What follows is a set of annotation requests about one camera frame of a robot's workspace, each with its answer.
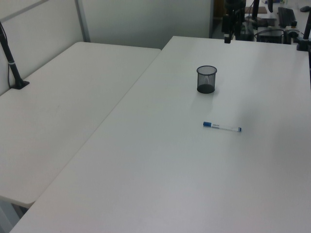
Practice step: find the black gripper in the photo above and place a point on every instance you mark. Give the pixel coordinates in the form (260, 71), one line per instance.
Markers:
(236, 6)

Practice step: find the blue capped white marker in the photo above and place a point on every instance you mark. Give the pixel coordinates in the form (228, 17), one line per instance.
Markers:
(222, 126)

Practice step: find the black device with green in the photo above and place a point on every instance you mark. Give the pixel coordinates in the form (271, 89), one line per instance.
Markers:
(246, 32)

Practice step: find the black monitor stand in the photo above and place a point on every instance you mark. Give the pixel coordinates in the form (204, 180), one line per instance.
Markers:
(255, 14)

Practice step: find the brown flat board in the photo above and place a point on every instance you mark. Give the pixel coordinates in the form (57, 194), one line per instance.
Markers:
(262, 10)

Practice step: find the black computer box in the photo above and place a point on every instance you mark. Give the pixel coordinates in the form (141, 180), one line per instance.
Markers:
(270, 35)

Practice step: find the black keyboard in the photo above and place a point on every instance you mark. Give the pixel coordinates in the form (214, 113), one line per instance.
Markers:
(286, 16)

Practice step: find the white grey small device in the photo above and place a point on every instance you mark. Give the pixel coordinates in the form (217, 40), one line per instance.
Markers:
(292, 29)

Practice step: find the black mesh pen cup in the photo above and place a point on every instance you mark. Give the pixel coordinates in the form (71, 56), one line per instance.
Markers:
(206, 83)

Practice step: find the grey computer mouse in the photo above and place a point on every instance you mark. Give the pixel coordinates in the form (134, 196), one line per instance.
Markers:
(305, 9)

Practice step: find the white side table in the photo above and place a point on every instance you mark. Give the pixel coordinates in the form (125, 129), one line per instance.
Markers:
(68, 102)

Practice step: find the black clamped camera stand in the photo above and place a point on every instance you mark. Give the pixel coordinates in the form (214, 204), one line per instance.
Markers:
(303, 43)

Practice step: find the grey partition post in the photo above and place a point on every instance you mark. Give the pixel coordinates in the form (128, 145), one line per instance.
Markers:
(83, 21)

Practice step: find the black camera stand pole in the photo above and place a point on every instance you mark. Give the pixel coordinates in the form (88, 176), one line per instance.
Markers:
(9, 58)

